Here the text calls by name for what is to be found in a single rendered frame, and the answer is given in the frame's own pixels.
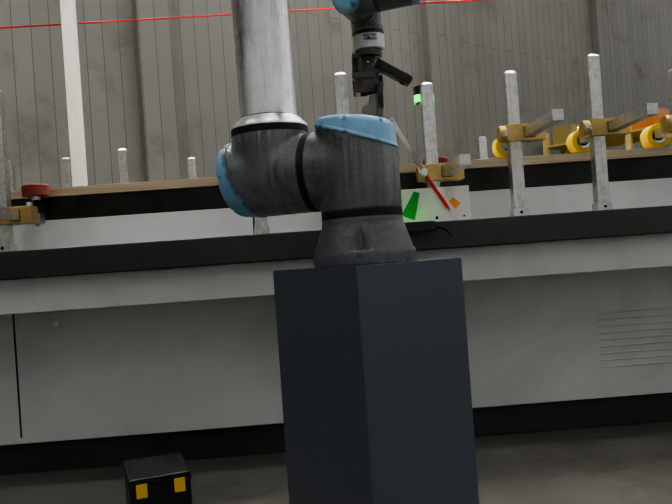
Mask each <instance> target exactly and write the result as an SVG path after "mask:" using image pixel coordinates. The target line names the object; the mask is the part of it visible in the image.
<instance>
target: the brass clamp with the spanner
mask: <svg viewBox="0 0 672 504"><path fill-rule="evenodd" d="M445 164H446V163H435V164H424V165H422V166H423V167H424V168H427V169H428V171H429V174H428V177H429V178H430V179H431V181H440V182H445V181H460V180H462V179H464V178H465V176H464V169H463V170H462V171H460V172H458V173H457V174H455V175H453V176H444V177H443V176H442V166H443V165H445ZM419 171H420V169H419V167H418V166H416V180H417V182H418V183H420V182H423V183H426V182H428V181H427V180H426V178H425V177H421V176H420V174H419Z"/></svg>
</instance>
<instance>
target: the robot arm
mask: <svg viewBox="0 0 672 504"><path fill-rule="evenodd" d="M421 1H422V0H332V3H333V5H334V7H335V8H336V10H337V11H338V12H339V13H340V14H343V15H344V16H345V17H346V18H347V19H349V20H350V21H351V28H352V41H353V53H352V56H351V60H352V78H353V79H352V80H353V81H352V84H353V94H354V97H366V96H368V95H370V97H369V100H368V104H367V105H365V106H364V107H363V108H362V111H361V113H362V114H345V115H341V114H340V115H329V116H324V117H320V118H318V119H317V120H316V122H315V125H314V127H315V132H311V133H309V132H308V124H307V123H306V122H304V121H303V120H302V119H301V118H300V117H299V116H298V115H297V109H296V96H295V83H294V70H293V58H292V45H291V32H290V19H289V6H288V0H231V8H232V21H233V34H234V47H235V60H236V73H237V85H238V98H239V111H240V118H239V120H238V121H237V123H236V124H235V125H234V126H233V127H232V128H231V141H232V143H229V144H226V145H225V146H223V147H222V149H221V150H220V151H219V153H218V156H217V161H216V175H217V178H218V180H219V182H218V185H219V189H220V191H221V194H222V196H223V198H224V200H225V202H226V203H227V205H228V206H229V207H230V208H231V209H232V210H233V211H234V212H235V213H236V214H238V215H240V216H243V217H259V218H265V217H269V216H280V215H290V214H300V213H310V212H320V211H321V214H322V230H321V233H320V236H319V240H318V243H317V247H316V251H315V254H314V268H324V267H340V266H355V265H370V264H383V263H396V262H408V261H417V254H416V248H415V247H413V244H412V241H411V238H410V235H409V233H408V231H407V228H406V226H405V224H404V221H403V212H402V198H401V184H400V170H399V156H398V148H399V146H398V144H397V139H396V132H395V127H394V125H393V123H392V122H391V121H390V120H388V119H386V118H384V97H383V90H384V81H383V74H384V75H386V76H388V77H389V78H391V79H393V80H395V81H397V82H399V83H400V84H401V85H404V86H406V87H407V86H409V84H410V83H411V81H412V79H413V77H412V76H411V75H409V74H408V73H407V72H404V71H402V70H400V69H398V68H396V67H394V66H393V65H391V64H389V63H387V62H385V61H383V60H382V59H380V58H381V57H382V52H384V51H385V42H384V29H383V16H382V11H387V10H392V9H397V8H402V7H407V6H413V5H416V4H419V3H421ZM375 60H377V61H375ZM367 61H369V62H367ZM374 62H376V63H374ZM373 64H375V65H374V66H373Z"/></svg>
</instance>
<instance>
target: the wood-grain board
mask: <svg viewBox="0 0 672 504"><path fill-rule="evenodd" d="M606 154H607V160H613V159H628V158H643V157H658V156H672V147H657V148H642V149H627V150H612V151H606ZM583 161H591V157H590V152H582V153H567V154H552V155H537V156H523V166H524V165H539V164H554V163H569V162H583ZM416 166H417V164H402V165H399V170H400V174H405V173H416ZM494 167H508V157H507V158H492V159H477V160H471V165H470V166H468V167H467V168H465V169H479V168H494ZM218 182H219V180H218V178H217V177H208V178H193V179H178V180H163V181H148V182H133V183H118V184H103V185H88V186H73V187H58V188H49V191H50V196H48V197H63V196H78V195H92V194H107V193H122V192H137V191H152V190H167V189H182V188H197V187H212V186H219V185H218ZM48 197H41V198H48ZM18 199H32V198H26V197H22V192H21V190H13V191H11V200H18Z"/></svg>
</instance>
